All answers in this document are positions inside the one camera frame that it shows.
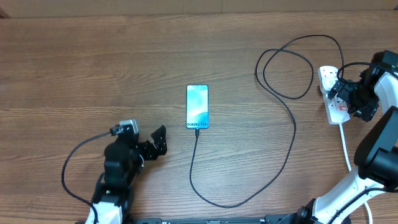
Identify blue-screen Samsung smartphone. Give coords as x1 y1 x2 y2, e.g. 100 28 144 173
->
186 85 210 129

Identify black USB charging cable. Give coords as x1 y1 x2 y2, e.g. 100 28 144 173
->
188 34 345 208

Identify white power strip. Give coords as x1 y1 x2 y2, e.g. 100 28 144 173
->
317 65 350 125

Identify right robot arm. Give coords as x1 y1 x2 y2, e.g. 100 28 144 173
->
280 50 397 223

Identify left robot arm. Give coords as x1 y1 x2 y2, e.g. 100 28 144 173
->
86 124 167 223

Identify white charger plug adapter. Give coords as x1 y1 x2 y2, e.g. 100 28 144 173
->
320 76 338 94

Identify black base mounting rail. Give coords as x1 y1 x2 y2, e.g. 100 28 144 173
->
124 213 295 224

